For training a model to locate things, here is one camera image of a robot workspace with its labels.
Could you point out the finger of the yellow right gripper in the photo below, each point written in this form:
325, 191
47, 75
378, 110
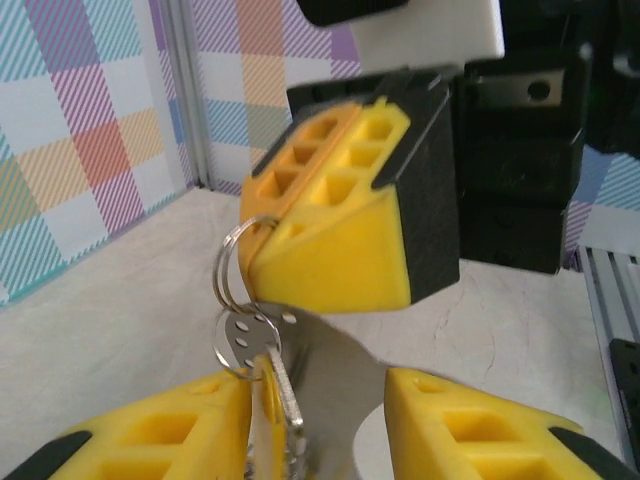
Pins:
280, 170
350, 260

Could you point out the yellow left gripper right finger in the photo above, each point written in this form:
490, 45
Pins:
475, 435

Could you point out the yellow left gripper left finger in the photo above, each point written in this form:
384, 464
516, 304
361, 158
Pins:
150, 440

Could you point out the large silver split keyring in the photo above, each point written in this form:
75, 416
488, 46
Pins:
221, 260

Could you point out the silver perforated metal plate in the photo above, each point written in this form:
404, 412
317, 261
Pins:
340, 380

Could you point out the silver key with holes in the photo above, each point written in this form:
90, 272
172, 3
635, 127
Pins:
250, 332

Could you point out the yellow capped key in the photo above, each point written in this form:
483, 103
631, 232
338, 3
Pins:
270, 400

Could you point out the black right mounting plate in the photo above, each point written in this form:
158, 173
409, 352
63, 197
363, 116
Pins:
627, 385

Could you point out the aluminium right corner post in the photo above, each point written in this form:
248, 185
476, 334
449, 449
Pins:
187, 100

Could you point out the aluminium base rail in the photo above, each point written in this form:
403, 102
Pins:
610, 290

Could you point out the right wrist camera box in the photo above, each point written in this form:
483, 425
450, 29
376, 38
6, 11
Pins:
425, 40

